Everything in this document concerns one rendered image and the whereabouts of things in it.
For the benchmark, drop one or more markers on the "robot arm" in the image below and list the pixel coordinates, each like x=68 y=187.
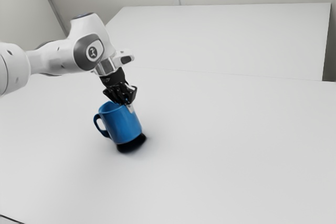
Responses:
x=52 y=53

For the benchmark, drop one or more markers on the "blue mug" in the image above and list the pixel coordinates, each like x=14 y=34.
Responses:
x=119 y=123

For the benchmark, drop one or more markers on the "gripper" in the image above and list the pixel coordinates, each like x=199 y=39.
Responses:
x=118 y=87

